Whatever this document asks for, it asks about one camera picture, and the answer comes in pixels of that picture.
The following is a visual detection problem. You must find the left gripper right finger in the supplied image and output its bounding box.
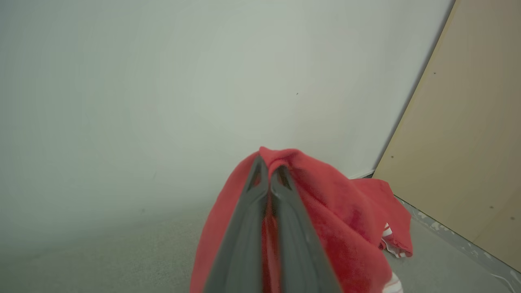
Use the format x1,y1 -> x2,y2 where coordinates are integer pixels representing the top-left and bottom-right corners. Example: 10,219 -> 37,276
270,164 -> 343,293

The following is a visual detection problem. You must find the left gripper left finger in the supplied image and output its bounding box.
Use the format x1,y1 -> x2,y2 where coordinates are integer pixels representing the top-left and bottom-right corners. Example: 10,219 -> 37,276
203,155 -> 269,293

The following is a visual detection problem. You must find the red white basketball jersey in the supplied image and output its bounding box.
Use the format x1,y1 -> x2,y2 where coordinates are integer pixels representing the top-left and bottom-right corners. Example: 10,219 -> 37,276
189,146 -> 414,293

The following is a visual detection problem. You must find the grey fabric sofa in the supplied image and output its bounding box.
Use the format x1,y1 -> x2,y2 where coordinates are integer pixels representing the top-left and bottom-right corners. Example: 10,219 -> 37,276
0,203 -> 214,293

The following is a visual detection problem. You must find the beige wooden board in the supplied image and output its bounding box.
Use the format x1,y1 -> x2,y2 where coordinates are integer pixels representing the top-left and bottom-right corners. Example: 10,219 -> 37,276
372,0 -> 521,273

